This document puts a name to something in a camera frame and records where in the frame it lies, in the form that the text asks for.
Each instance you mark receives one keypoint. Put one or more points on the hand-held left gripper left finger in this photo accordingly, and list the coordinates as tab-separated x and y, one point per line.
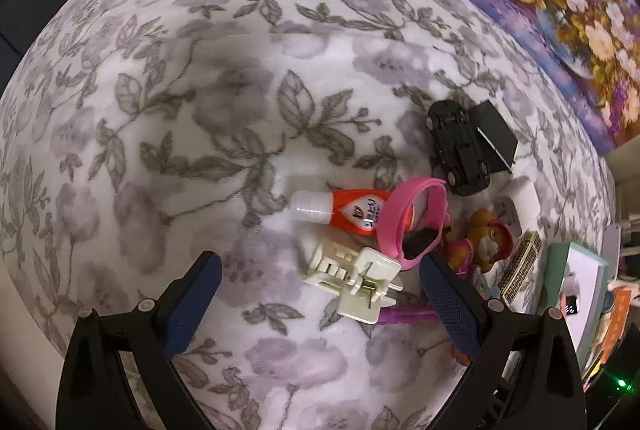
192	305

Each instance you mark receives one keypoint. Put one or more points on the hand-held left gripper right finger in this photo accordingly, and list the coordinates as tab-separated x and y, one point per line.
452	310

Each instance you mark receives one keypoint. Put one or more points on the dog toy figure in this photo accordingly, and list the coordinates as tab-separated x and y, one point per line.
492	240

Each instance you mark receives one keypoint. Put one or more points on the gold black patterned bar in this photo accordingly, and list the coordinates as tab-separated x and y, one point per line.
520	265

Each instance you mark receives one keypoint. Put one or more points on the pink wristband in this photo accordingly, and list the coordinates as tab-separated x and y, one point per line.
387	230

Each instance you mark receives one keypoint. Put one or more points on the white box with teal rim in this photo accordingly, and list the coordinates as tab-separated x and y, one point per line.
585	270

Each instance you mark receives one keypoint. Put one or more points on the white round case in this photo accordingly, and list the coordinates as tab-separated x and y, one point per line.
576	284

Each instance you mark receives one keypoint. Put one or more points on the white plug adapter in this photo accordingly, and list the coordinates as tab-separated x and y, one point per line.
520	200

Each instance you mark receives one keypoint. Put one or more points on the orange glue bottle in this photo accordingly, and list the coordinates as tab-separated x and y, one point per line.
350	210

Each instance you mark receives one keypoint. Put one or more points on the orange box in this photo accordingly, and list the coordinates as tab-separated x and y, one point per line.
612	325

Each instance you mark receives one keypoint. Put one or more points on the black toy car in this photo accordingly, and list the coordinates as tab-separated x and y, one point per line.
457	144

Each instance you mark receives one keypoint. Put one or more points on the white power strip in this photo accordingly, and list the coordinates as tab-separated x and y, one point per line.
614	240

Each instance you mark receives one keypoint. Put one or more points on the small black box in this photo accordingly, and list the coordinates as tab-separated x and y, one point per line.
495	129

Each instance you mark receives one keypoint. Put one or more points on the grey floral blanket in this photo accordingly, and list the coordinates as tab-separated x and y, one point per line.
200	59

